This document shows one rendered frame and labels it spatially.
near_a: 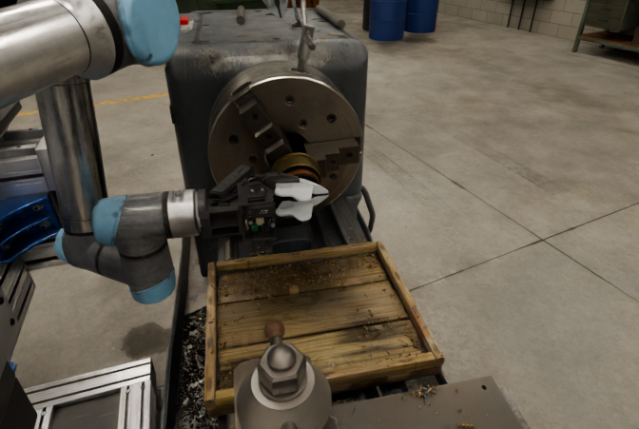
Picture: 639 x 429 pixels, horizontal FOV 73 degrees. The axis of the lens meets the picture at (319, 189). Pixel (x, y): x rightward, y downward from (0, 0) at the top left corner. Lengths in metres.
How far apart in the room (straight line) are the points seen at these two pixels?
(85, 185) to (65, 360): 1.40
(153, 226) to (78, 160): 0.16
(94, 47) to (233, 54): 0.45
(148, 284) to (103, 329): 1.40
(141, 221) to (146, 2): 0.30
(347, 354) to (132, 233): 0.38
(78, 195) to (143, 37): 0.31
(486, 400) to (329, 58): 0.72
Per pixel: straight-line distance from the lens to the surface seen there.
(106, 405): 1.62
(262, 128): 0.79
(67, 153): 0.76
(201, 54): 0.98
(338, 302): 0.81
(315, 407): 0.38
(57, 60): 0.55
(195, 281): 1.41
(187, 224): 0.68
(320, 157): 0.80
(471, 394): 0.62
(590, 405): 1.99
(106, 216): 0.70
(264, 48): 0.99
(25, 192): 1.00
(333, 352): 0.73
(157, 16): 0.61
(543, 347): 2.09
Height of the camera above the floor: 1.46
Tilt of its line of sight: 31 degrees down
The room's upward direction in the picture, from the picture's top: straight up
